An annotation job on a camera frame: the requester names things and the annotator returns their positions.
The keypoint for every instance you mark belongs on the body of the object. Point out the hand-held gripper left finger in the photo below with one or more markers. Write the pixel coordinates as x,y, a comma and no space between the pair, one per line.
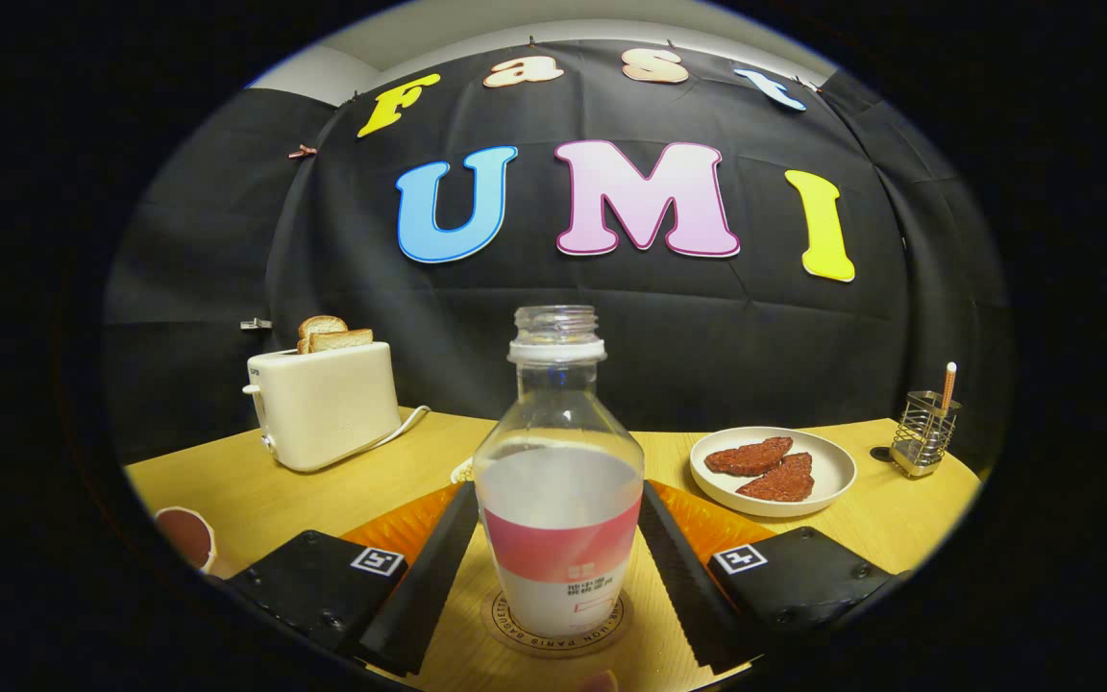
429,586

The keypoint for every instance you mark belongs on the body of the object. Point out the round wooden coaster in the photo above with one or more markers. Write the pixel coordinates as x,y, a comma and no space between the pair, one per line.
515,634

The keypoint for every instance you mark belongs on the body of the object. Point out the orange white pen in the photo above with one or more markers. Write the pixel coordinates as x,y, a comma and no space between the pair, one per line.
948,383

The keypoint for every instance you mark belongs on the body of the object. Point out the copper clip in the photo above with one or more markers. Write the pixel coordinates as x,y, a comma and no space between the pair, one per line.
302,152

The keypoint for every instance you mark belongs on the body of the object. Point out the reddish brown meat patty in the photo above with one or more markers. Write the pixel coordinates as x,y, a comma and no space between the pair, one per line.
784,481
746,457

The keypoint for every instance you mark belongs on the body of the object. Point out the cream toaster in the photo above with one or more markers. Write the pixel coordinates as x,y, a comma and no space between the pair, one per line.
323,408

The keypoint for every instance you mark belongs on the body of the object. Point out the wooden table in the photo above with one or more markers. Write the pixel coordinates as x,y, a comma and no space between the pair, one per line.
419,452

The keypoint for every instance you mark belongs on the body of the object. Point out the silver clip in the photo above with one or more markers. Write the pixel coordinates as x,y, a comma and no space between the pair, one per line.
256,324

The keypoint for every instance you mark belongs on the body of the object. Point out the clear juice bottle red label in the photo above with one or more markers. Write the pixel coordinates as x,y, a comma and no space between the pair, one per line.
558,500

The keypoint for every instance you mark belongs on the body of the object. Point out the white round plate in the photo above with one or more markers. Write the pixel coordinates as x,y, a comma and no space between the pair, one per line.
832,471

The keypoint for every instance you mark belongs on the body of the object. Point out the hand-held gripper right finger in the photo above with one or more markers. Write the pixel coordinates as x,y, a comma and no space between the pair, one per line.
683,586

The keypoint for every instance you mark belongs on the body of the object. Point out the toast slice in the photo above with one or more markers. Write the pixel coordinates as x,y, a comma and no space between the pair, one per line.
321,325
342,339

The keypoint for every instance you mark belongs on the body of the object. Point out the white divided seasoning dish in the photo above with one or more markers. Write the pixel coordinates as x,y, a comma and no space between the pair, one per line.
460,471

